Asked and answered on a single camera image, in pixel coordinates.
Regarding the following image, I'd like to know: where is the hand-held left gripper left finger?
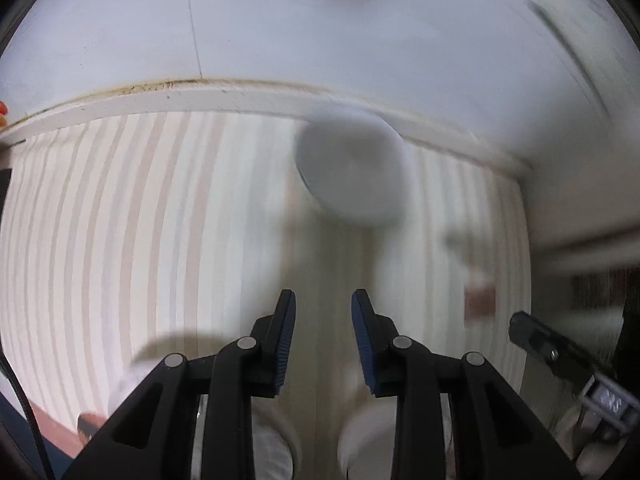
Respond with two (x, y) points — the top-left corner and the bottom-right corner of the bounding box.
(62, 288), (298, 480)

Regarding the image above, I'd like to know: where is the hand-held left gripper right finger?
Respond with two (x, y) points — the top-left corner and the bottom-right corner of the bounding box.
(351, 288), (583, 480)

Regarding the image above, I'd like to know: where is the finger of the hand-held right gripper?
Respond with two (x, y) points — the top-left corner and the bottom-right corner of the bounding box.
(509, 311), (598, 378)

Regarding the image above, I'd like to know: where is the white bowl with pink flower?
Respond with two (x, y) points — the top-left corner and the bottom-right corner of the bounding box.
(337, 400), (453, 480)

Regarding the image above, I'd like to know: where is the white plate with grey flower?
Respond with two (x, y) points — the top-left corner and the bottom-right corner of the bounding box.
(106, 360), (302, 480)

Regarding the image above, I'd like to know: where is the white bowl with blue flowers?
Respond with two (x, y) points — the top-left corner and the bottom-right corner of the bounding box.
(294, 105), (408, 228)

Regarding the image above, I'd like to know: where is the striped tablecloth with cat print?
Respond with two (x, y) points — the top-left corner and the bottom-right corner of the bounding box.
(0, 110), (533, 480)

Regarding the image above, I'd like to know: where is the dark blue lower cabinet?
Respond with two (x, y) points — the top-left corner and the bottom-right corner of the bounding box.
(27, 410), (87, 467)

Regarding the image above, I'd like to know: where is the black cable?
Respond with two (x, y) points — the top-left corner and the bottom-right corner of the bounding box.
(0, 347), (55, 480)

